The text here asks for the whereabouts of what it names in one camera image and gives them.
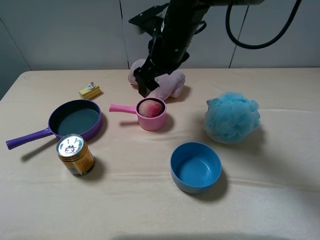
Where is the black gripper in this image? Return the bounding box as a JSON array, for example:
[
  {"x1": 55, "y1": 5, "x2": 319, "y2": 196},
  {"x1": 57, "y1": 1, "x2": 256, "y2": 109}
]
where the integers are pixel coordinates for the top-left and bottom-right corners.
[{"x1": 133, "y1": 0, "x2": 211, "y2": 98}]

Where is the red peach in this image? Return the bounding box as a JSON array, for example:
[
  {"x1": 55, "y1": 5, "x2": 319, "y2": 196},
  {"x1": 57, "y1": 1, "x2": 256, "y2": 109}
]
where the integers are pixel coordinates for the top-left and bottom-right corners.
[{"x1": 138, "y1": 99, "x2": 163, "y2": 118}]

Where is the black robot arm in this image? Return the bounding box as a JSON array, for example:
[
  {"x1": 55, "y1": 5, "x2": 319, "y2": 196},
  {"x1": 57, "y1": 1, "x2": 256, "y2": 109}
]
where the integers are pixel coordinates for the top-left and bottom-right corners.
[{"x1": 129, "y1": 0, "x2": 261, "y2": 98}]

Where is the pink rolled towel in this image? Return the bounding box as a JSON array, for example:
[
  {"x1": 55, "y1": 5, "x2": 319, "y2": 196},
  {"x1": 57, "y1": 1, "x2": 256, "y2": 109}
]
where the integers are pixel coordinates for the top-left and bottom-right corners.
[{"x1": 128, "y1": 58, "x2": 186, "y2": 101}]

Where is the pink saucepan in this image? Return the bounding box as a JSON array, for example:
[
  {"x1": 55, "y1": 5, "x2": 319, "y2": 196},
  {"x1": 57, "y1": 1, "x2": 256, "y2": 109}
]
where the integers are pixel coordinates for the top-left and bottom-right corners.
[{"x1": 109, "y1": 97, "x2": 167, "y2": 131}]

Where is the yellow toy cake slice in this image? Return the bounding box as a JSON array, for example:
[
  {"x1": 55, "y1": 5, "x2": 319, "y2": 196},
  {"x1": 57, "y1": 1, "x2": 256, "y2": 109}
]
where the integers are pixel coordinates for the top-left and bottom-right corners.
[{"x1": 78, "y1": 81, "x2": 102, "y2": 100}]

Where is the purple frying pan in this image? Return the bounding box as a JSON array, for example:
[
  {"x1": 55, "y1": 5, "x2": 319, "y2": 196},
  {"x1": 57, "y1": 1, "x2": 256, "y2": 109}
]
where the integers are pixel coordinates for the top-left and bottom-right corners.
[{"x1": 6, "y1": 99, "x2": 103, "y2": 150}]

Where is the blue mesh bath sponge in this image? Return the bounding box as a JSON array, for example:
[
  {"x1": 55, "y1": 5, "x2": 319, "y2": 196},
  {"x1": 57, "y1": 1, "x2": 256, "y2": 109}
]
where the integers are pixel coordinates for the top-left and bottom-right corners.
[{"x1": 203, "y1": 92, "x2": 261, "y2": 145}]

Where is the blue plastic bowl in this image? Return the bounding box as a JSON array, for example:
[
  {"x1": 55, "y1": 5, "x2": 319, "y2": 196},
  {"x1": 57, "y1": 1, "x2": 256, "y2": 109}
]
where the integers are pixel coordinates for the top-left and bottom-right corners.
[{"x1": 170, "y1": 142, "x2": 222, "y2": 194}]

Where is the yellow beverage can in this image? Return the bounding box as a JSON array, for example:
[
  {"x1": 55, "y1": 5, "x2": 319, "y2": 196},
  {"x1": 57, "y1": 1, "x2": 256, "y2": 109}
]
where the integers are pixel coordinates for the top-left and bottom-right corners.
[{"x1": 56, "y1": 134, "x2": 95, "y2": 177}]

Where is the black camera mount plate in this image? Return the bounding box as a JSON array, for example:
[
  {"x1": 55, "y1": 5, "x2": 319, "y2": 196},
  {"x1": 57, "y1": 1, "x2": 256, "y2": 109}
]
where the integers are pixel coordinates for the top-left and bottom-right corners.
[{"x1": 128, "y1": 3, "x2": 169, "y2": 36}]

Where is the black cable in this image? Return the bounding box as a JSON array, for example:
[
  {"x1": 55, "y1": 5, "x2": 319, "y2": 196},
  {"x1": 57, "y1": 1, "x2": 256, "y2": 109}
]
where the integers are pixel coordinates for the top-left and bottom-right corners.
[{"x1": 225, "y1": 0, "x2": 303, "y2": 50}]

